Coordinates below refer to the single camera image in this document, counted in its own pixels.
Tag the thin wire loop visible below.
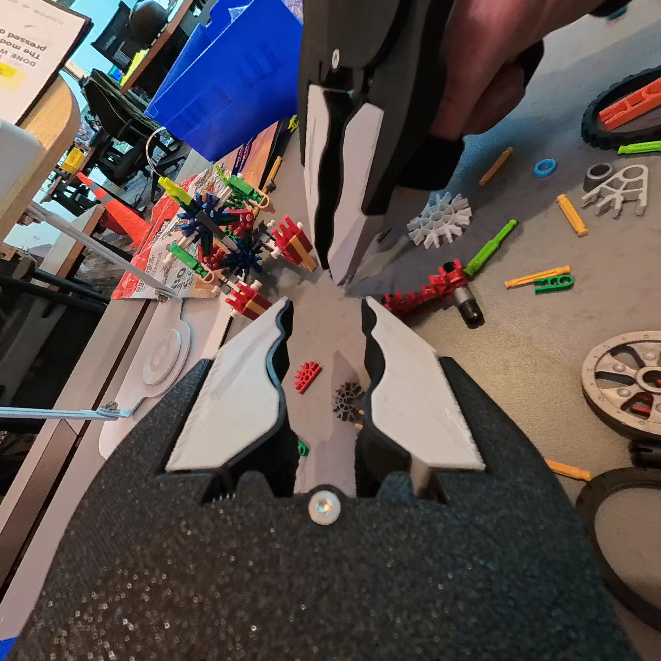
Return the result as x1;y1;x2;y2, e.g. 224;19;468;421
146;126;172;177

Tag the short orange rod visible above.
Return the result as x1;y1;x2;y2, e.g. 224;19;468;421
556;193;589;237
544;459;592;482
504;265;572;289
478;147;514;187

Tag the grey cylindrical spacer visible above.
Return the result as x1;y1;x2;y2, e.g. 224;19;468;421
584;162;616;193

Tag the blue plastic storage bin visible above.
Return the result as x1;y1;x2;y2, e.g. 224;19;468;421
145;0;304;163

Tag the white triangular connector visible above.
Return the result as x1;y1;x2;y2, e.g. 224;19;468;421
581;164;650;218

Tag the orange ladder connector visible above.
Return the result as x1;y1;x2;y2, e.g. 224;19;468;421
598;77;661;133

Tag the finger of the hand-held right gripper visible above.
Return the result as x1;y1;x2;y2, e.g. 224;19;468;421
325;101;385;286
302;83;357;272

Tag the white snowflake connector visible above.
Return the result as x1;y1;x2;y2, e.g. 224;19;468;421
407;192;473;250

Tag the small red connector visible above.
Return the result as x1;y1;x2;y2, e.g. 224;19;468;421
293;361;323;395
627;377;661;414

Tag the black ball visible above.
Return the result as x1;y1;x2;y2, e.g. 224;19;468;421
132;0;167;33

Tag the white plastic device box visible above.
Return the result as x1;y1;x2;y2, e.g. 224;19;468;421
0;119;47;228

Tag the dark grey snowflake connector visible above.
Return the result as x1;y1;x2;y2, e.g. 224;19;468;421
332;381;366;420

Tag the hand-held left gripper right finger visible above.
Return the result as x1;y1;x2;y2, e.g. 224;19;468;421
360;297;487;499

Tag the red printed toy package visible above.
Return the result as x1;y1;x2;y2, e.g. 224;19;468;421
111;165;259;301

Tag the person's right hand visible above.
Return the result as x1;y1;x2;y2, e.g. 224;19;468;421
428;0;620;141

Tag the black rubber tyre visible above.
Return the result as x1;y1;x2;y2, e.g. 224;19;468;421
575;467;661;619
581;69;661;152

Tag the long wooden workbench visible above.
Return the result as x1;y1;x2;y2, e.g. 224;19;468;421
118;0;196;95

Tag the multicoloured construction toy model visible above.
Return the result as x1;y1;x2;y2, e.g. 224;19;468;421
157;176;318;322

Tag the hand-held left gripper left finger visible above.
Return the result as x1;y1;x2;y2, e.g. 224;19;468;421
164;297;296;499

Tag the black furniture frame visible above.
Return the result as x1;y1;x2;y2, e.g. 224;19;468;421
0;257;110;414

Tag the printed instruction sheet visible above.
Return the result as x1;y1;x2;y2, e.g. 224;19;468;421
0;0;95;126

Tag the orange traffic cone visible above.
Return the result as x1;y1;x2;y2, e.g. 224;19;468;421
76;172;151;250

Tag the silver wheel hub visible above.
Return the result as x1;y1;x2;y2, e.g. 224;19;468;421
581;330;661;441

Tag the red connector and shaft assembly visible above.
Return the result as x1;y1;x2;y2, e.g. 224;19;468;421
383;260;486;329

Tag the black office chair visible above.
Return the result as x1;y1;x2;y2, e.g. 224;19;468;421
82;67;193;193

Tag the orange printed booklet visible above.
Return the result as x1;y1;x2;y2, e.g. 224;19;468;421
230;121;284;187

